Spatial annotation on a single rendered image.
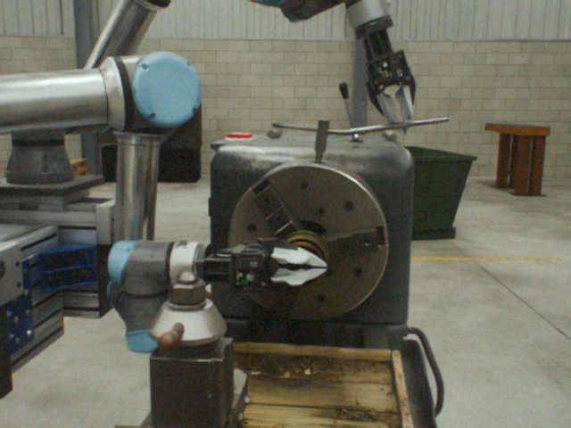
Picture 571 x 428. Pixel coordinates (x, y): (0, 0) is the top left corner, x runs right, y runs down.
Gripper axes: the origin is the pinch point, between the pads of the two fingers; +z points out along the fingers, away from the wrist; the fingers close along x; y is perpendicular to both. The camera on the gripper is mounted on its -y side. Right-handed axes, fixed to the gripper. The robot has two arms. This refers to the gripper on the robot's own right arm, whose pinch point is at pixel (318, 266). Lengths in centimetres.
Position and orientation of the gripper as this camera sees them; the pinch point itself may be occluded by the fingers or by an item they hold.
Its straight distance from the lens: 104.7
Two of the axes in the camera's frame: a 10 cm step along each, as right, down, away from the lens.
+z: 9.9, 0.3, -1.2
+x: 0.1, -9.8, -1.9
